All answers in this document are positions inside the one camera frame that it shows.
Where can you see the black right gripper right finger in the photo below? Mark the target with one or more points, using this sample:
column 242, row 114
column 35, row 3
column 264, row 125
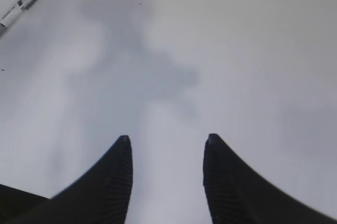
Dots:
column 236, row 193

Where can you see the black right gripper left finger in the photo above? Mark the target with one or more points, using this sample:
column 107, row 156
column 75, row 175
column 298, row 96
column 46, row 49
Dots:
column 101, row 195

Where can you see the white grey-grip pen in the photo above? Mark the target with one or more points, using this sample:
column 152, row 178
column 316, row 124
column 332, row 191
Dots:
column 13, row 14

